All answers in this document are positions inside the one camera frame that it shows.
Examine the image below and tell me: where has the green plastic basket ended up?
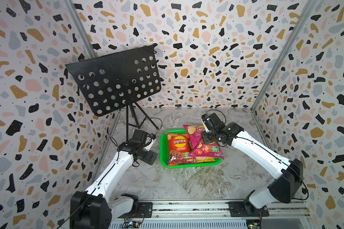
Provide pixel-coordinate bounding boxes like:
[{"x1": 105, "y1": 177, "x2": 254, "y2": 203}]
[{"x1": 159, "y1": 129, "x2": 223, "y2": 169}]

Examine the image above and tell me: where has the pink snack bag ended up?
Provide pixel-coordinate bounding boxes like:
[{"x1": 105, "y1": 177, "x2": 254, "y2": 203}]
[{"x1": 183, "y1": 125, "x2": 224, "y2": 160}]

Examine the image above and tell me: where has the red Lay's chips bag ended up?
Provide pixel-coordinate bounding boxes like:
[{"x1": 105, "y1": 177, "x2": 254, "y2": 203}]
[{"x1": 165, "y1": 133, "x2": 196, "y2": 167}]

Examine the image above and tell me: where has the yellow Lay's chips bag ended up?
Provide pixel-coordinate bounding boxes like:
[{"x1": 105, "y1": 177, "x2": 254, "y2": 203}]
[{"x1": 195, "y1": 157, "x2": 216, "y2": 163}]

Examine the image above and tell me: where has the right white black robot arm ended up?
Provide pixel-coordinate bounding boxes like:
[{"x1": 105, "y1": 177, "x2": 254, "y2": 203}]
[{"x1": 201, "y1": 113, "x2": 304, "y2": 215}]

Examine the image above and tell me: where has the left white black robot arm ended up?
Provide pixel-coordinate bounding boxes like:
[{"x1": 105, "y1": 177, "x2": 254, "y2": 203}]
[{"x1": 69, "y1": 130, "x2": 157, "y2": 229}]

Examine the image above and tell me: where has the black perforated music stand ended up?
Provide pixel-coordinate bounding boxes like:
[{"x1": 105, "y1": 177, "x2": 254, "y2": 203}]
[{"x1": 65, "y1": 43, "x2": 163, "y2": 144}]

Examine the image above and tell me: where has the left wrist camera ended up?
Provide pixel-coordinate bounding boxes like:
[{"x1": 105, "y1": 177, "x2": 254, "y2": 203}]
[{"x1": 144, "y1": 134, "x2": 156, "y2": 151}]

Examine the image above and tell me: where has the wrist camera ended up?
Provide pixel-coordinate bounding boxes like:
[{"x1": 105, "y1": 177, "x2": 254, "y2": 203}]
[
  {"x1": 201, "y1": 114, "x2": 210, "y2": 133},
  {"x1": 144, "y1": 134, "x2": 156, "y2": 151}
]

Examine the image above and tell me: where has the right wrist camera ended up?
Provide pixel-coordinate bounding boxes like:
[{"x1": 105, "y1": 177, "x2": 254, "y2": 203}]
[{"x1": 201, "y1": 114, "x2": 210, "y2": 133}]

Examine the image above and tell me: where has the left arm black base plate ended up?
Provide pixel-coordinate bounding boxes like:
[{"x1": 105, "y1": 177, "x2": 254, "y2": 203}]
[{"x1": 119, "y1": 202, "x2": 153, "y2": 219}]

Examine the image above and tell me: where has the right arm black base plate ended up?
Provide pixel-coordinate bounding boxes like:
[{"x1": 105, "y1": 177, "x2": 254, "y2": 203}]
[{"x1": 228, "y1": 201, "x2": 269, "y2": 217}]

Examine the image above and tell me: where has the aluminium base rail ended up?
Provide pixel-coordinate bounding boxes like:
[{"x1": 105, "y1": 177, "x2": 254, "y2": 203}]
[{"x1": 108, "y1": 199, "x2": 315, "y2": 229}]

